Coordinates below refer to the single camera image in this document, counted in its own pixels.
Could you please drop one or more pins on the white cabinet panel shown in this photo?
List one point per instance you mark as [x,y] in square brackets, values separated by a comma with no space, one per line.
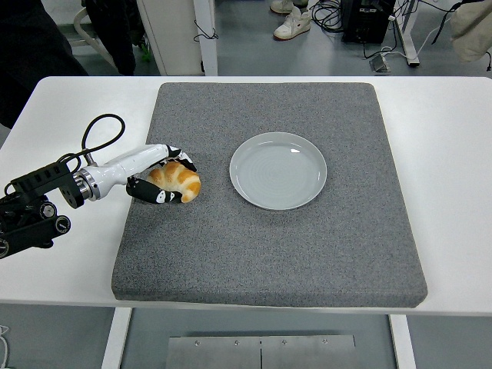
[173,30]

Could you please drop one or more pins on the grey round plate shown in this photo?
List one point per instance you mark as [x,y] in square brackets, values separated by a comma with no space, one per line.
[276,173]

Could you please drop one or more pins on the grey felt mat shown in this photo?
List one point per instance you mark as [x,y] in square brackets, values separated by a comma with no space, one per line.
[269,250]

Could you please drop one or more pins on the white desk leg with foot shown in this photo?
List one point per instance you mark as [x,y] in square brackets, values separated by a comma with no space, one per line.
[408,38]

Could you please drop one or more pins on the croissant bread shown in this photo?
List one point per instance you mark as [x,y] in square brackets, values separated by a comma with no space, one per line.
[180,178]

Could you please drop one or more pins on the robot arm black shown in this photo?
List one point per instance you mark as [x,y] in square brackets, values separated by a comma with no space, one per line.
[34,227]

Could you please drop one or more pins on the white table leg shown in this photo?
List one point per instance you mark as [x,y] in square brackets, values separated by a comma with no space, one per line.
[115,338]
[403,346]

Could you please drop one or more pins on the white chair frame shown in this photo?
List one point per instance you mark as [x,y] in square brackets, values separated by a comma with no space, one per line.
[90,41]

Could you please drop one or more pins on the person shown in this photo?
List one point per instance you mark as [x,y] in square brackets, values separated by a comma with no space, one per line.
[30,50]

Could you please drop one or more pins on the white sneaker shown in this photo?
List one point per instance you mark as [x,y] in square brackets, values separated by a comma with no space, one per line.
[292,26]
[281,5]

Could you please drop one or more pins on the grey foot pedal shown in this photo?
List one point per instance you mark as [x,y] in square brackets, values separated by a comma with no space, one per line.
[379,63]

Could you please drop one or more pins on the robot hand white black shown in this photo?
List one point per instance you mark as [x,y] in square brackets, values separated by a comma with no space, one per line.
[130,161]

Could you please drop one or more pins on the black garment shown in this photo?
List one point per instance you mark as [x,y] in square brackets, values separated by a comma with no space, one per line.
[113,34]

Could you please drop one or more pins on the black computer case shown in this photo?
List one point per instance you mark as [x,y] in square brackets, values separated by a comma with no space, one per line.
[365,23]

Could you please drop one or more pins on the green object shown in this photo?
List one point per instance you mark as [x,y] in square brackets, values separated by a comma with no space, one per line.
[145,54]

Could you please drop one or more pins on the beige fabric bag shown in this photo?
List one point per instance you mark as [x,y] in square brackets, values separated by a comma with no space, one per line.
[473,30]

